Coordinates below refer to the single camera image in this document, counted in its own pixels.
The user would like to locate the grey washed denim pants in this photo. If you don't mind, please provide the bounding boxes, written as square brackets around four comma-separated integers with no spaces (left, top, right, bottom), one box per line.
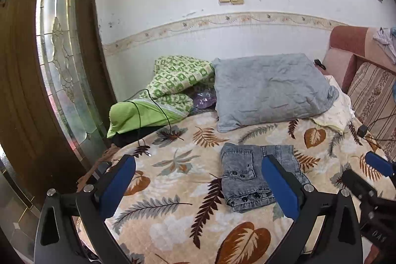
[220,143,309,213]

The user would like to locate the cream patterned pillow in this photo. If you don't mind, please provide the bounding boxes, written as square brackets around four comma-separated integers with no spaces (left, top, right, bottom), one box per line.
[311,75,355,134]

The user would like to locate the leaf patterned beige bedspread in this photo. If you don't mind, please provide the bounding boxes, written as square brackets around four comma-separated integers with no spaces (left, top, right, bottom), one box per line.
[75,110,396,264]

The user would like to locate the small black device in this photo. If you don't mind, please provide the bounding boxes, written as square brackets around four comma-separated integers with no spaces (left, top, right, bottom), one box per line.
[314,59,326,70]

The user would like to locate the lilac garment on headboard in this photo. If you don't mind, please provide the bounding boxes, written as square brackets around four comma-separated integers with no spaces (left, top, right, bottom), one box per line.
[372,27,396,65]

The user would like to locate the grey quilted pillow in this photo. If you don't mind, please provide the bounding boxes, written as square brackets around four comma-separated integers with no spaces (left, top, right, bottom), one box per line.
[211,54,339,133]

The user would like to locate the green patterned quilt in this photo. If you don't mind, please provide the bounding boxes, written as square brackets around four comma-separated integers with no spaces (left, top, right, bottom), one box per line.
[107,55,215,139]

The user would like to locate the purple plastic bag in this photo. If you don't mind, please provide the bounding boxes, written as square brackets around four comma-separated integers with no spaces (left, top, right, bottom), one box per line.
[191,89,217,114]

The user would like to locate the black cable on bed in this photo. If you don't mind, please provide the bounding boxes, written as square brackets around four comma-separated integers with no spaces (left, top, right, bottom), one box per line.
[123,88,174,149]

